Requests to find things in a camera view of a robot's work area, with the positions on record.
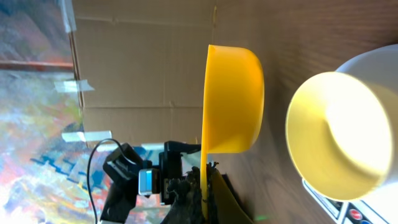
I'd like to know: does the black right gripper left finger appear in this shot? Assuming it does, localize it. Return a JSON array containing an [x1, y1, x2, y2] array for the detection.
[[161, 166, 205, 224]]

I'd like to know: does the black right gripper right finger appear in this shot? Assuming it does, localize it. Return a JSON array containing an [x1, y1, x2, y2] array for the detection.
[[206, 162, 253, 224]]

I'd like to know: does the yellow plastic measuring scoop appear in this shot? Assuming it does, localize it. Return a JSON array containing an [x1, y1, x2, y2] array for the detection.
[[200, 45, 265, 221]]

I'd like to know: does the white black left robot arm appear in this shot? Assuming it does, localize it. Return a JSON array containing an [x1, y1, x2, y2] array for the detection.
[[96, 141, 203, 223]]

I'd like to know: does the pale yellow plastic bowl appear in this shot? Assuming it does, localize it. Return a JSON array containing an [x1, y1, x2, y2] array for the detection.
[[285, 72, 397, 201]]

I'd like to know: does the white digital kitchen scale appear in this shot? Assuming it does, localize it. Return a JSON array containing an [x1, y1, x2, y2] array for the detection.
[[285, 45, 397, 223]]

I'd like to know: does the brown cardboard board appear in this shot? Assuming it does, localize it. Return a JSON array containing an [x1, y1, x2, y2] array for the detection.
[[73, 0, 215, 144]]

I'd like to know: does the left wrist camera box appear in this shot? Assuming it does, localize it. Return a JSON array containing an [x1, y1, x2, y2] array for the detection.
[[138, 168, 160, 196]]

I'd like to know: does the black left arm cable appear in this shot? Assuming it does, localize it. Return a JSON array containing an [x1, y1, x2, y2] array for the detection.
[[86, 138, 125, 224]]

